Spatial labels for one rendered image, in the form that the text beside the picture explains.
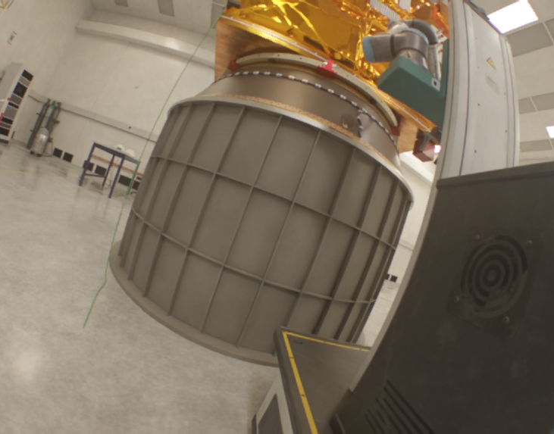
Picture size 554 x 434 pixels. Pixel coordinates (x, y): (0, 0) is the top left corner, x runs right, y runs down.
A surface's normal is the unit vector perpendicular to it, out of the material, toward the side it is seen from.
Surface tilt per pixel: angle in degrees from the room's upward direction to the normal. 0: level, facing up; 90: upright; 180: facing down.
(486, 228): 90
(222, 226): 90
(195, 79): 90
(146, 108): 90
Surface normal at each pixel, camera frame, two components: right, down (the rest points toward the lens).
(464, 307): -0.93, -0.36
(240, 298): 0.04, 0.00
